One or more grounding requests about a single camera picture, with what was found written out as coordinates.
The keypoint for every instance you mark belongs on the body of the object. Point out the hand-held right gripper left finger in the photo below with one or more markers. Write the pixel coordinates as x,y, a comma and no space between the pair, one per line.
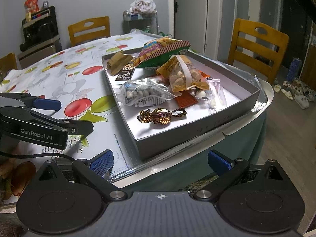
101,162

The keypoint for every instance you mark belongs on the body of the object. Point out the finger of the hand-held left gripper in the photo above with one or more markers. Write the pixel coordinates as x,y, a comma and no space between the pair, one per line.
79,127
47,105

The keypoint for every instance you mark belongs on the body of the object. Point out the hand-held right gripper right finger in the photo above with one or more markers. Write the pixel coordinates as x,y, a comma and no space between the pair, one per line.
219,163

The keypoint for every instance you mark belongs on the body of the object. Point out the clear small packet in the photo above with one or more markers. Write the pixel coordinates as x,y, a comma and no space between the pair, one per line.
217,96

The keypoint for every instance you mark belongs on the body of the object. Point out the grey cardboard box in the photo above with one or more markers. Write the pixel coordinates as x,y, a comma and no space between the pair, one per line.
160,131

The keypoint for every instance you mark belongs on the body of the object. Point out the dark snack bar packet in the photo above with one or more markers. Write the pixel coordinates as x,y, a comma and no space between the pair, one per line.
124,75

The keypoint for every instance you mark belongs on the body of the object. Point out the red-orange snack bar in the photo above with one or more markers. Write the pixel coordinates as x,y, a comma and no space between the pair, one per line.
185,101

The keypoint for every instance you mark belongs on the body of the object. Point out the small white candy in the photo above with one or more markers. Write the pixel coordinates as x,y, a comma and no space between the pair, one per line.
200,94

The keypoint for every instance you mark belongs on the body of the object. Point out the brown candy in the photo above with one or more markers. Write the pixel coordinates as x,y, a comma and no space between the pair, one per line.
160,117

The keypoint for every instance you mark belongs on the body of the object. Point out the clear pistachio bag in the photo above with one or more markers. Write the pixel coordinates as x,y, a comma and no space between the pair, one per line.
145,92

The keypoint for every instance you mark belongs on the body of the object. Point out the gold brown packet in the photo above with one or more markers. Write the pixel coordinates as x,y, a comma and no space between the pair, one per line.
118,63

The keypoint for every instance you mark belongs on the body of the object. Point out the orange chocolate packet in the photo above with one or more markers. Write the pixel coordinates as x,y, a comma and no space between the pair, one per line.
204,74

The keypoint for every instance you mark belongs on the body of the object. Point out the peanut bag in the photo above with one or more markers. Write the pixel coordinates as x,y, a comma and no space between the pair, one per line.
180,76

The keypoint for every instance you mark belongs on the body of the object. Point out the green cracker snack bag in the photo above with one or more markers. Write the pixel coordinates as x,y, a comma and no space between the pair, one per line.
158,51

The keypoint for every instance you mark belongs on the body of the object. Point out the wooden chair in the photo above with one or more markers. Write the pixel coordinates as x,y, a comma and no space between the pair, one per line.
244,29
7,61
76,28

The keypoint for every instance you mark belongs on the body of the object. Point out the black water dispenser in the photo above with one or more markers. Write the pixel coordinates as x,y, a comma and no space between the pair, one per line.
39,32

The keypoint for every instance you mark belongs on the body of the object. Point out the red snack bag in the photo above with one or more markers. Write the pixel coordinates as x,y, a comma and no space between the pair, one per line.
32,3

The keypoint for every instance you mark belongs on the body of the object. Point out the pile of shoes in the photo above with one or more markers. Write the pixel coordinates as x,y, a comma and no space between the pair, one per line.
301,100

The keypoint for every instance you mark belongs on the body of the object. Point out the metal storage cart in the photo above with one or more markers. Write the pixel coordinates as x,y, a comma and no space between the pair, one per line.
127,22

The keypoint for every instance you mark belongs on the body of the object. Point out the stack of blue boxes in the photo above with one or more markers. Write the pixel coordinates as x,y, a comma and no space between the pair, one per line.
295,68

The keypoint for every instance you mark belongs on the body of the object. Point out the brown wooden cabinet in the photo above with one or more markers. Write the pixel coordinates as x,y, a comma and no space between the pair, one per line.
308,64

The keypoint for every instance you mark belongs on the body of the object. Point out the white plastic bag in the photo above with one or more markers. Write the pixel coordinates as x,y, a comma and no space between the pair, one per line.
143,5

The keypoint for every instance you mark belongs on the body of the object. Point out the white door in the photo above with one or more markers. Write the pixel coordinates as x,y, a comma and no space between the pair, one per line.
192,17

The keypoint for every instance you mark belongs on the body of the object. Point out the dark entrance door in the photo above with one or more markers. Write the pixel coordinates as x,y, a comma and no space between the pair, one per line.
293,24

